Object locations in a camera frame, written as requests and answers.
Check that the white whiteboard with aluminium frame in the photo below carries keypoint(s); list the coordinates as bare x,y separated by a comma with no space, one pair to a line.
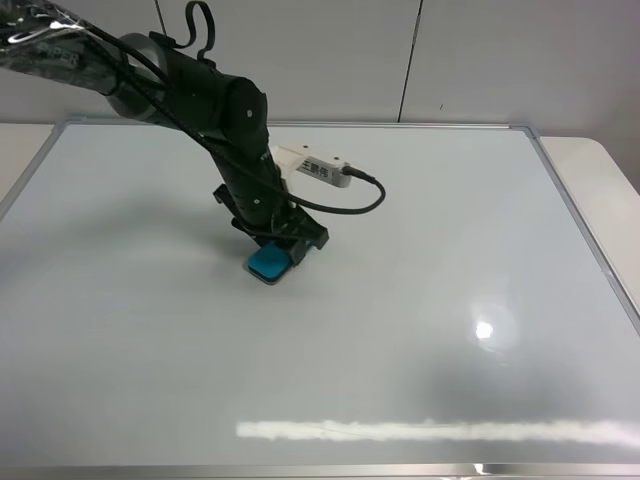
468,328

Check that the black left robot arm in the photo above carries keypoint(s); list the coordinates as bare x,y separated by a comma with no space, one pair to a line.
145,79

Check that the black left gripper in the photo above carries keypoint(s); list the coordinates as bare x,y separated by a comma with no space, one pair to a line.
255,194

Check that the blue whiteboard eraser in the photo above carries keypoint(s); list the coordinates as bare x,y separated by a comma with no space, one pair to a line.
269,263

